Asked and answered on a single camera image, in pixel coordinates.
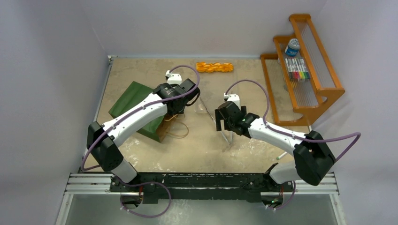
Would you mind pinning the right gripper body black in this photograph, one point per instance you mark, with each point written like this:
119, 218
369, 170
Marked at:
224, 112

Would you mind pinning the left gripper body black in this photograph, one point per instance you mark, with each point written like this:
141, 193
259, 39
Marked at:
179, 112

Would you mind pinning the green brown paper bag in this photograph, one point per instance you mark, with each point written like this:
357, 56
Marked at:
152, 107

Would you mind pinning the orange braided fake bread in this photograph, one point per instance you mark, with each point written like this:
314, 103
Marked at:
204, 67

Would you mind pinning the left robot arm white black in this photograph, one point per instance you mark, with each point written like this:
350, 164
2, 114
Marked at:
103, 141

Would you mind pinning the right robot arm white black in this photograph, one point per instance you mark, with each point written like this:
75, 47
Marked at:
312, 158

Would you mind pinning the clear plastic tray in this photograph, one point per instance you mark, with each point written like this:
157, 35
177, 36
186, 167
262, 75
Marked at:
212, 87

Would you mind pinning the green capped white marker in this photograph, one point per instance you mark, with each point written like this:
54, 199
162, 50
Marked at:
281, 156

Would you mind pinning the orange wooden rack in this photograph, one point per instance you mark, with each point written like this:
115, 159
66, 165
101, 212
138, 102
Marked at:
309, 99

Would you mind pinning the set of coloured markers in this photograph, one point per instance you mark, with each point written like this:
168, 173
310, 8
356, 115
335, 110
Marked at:
297, 69

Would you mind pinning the blue white jar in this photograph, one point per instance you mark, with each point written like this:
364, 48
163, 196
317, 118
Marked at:
292, 47

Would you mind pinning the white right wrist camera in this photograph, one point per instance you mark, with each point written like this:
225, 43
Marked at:
233, 98

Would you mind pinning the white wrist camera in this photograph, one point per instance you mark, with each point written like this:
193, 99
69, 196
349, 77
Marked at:
233, 98
173, 78

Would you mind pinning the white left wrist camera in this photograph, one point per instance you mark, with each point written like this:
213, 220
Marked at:
173, 78

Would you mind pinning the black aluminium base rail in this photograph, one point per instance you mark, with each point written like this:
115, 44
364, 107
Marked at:
155, 186

